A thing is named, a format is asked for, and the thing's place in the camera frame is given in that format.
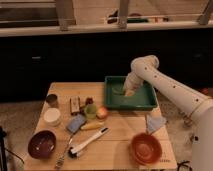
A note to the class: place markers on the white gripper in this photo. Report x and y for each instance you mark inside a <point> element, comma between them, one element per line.
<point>132,84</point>

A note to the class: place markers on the green pepper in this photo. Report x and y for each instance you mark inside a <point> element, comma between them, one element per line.
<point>117,91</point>

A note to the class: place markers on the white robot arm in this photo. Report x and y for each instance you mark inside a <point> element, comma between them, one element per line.
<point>197,106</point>

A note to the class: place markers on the green plastic tray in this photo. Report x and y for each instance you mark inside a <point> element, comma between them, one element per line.
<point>144,98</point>

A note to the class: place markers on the red yellow apple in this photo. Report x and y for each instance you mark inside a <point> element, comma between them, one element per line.
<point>102,113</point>

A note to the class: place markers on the light blue cloth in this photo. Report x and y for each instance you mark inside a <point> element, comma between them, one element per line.
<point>154,123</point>

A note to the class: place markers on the small dark red item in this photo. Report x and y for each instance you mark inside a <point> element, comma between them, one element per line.
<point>89,100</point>

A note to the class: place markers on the small green cup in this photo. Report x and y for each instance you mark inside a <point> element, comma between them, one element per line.
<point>90,111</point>

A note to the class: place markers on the yellow corn cob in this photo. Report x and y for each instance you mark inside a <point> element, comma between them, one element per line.
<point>92,125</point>

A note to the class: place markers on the brown chocolate bar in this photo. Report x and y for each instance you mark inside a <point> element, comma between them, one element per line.
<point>74,105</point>

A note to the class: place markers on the orange bowl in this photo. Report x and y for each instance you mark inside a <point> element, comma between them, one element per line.
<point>145,149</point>

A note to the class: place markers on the blue sponge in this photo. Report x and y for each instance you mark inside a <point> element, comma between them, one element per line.
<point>75,124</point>

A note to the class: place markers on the small metal cup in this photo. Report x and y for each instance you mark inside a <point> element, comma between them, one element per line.
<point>52,100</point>

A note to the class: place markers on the white round lid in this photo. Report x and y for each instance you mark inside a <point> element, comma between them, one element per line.
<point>52,116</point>

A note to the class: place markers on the white black brush tool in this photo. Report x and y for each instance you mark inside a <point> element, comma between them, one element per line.
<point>73,152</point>

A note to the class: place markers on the silver fork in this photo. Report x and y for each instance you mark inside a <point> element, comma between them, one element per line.
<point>60,160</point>

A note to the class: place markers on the dark purple bowl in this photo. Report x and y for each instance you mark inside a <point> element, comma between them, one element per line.
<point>42,145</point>

